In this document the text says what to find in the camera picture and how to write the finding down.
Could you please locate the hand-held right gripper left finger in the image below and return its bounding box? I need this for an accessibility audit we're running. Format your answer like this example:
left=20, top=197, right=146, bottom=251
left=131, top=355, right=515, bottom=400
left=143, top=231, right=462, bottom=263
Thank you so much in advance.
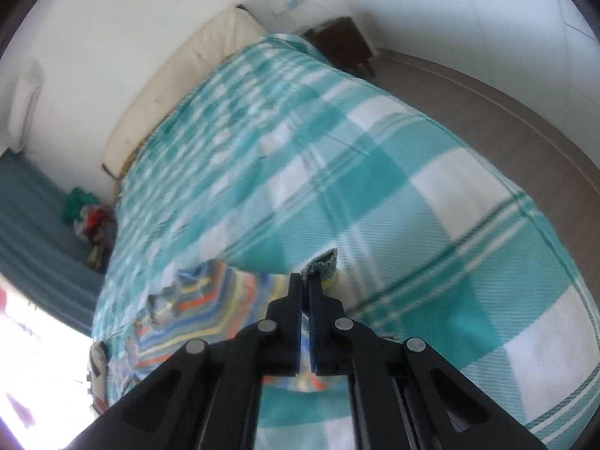
left=70, top=273, right=302, bottom=450

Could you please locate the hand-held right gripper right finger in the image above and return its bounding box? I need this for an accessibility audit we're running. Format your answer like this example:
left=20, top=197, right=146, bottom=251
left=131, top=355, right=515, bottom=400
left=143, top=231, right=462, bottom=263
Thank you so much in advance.
left=309, top=276, right=548, bottom=450

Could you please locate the striped knit sweater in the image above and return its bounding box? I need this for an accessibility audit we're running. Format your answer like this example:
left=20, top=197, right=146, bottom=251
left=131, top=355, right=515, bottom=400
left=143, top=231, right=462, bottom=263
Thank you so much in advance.
left=126, top=247, right=339, bottom=392

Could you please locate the pile of colourful clothes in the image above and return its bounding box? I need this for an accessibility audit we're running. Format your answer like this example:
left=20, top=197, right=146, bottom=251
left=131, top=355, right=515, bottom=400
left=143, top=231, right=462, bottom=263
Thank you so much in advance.
left=62, top=187, right=118, bottom=270

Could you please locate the teal plaid blanket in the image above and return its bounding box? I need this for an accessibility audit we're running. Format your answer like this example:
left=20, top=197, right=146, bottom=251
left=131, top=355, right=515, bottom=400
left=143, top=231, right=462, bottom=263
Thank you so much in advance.
left=91, top=33, right=596, bottom=450

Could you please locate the beige brown patterned pillow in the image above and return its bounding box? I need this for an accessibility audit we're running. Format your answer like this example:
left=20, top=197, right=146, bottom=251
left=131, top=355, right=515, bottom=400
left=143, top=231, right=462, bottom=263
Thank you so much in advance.
left=89, top=341, right=113, bottom=416

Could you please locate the yellow patterned sheet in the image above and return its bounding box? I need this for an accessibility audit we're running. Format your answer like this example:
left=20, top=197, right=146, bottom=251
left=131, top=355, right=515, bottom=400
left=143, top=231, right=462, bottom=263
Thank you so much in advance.
left=119, top=138, right=153, bottom=183

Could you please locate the cream padded headboard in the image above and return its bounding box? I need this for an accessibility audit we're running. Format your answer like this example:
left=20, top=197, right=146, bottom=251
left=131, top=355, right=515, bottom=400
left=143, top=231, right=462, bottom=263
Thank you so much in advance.
left=102, top=4, right=268, bottom=181

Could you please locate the blue curtain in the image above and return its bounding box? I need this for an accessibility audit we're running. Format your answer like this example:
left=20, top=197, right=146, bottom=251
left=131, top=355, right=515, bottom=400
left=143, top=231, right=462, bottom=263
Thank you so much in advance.
left=0, top=150, right=108, bottom=338

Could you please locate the dark wooden nightstand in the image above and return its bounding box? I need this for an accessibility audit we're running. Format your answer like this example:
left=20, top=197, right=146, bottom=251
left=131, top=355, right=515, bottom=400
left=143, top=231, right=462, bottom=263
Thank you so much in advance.
left=304, top=16, right=378, bottom=78

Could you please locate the white air conditioner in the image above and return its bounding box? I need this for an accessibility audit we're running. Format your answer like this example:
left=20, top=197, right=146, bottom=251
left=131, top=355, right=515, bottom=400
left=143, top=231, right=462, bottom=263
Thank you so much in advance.
left=7, top=63, right=45, bottom=153

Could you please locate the white wardrobe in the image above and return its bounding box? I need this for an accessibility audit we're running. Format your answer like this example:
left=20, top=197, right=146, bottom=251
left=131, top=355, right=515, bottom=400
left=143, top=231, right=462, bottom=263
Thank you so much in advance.
left=356, top=0, right=600, bottom=104

